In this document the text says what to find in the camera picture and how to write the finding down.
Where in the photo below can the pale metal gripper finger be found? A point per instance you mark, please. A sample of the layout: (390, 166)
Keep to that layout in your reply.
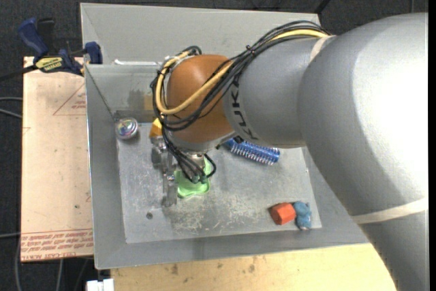
(173, 191)
(166, 192)

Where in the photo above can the light green soft toy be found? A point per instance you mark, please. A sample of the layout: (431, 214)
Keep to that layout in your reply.
(192, 188)

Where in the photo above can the grey metal bin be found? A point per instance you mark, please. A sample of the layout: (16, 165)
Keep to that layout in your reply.
(218, 211)

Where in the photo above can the yellow block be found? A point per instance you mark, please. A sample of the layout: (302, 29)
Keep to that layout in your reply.
(155, 129)

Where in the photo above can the shiny iridescent ball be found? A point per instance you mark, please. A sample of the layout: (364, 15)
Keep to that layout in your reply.
(126, 128)

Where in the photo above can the red-orange block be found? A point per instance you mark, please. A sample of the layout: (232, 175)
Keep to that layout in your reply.
(282, 213)

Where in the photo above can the white flat strip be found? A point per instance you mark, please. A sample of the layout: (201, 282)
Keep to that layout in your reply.
(136, 62)

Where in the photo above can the brown cardboard board red print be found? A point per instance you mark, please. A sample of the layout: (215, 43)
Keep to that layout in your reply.
(54, 163)

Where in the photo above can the blue toy animal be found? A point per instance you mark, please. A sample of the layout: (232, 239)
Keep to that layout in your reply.
(302, 214)

